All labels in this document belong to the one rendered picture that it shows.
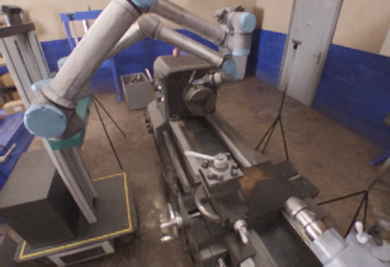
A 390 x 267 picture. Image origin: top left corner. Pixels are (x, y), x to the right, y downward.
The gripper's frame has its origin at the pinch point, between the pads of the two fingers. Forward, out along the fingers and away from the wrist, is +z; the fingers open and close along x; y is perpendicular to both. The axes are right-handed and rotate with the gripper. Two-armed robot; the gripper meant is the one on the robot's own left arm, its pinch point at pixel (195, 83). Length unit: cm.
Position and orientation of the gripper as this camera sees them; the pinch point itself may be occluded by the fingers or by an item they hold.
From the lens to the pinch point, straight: 153.9
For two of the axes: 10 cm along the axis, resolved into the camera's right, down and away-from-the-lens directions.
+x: -2.5, 6.7, -7.0
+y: -3.5, -7.4, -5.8
